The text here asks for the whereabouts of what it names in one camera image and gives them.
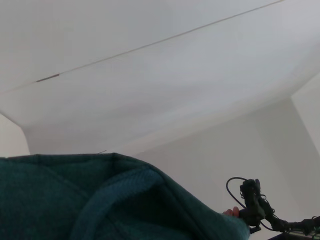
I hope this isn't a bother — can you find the teal insulated lunch bag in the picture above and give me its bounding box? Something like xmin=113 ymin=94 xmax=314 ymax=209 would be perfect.
xmin=0 ymin=152 xmax=251 ymax=240

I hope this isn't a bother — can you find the black handheld camera rig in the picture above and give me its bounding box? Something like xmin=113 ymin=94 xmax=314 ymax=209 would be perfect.
xmin=225 ymin=176 xmax=320 ymax=237

